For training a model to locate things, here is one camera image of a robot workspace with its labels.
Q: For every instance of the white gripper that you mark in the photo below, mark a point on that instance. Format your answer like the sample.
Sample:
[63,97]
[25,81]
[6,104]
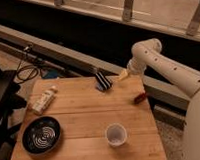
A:
[134,67]

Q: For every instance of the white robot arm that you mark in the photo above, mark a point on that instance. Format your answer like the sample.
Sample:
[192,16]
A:
[147,53]

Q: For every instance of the black patterned ceramic bowl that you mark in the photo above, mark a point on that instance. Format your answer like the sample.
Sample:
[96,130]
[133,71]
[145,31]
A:
[41,135]

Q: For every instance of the clear plastic cup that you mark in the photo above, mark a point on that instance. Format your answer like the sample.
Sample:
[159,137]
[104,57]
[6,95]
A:
[116,135]

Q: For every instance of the blue object on floor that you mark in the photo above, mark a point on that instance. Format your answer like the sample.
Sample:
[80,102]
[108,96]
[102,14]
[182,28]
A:
[51,74]

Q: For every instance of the white plastic bottle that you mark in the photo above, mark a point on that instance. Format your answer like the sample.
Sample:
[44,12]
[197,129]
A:
[44,100]

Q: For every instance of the black chair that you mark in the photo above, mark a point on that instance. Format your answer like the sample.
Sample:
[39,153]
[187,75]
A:
[9,101]

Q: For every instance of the grey metal rail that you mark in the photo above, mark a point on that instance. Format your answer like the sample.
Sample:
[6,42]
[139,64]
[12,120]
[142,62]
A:
[157,89]

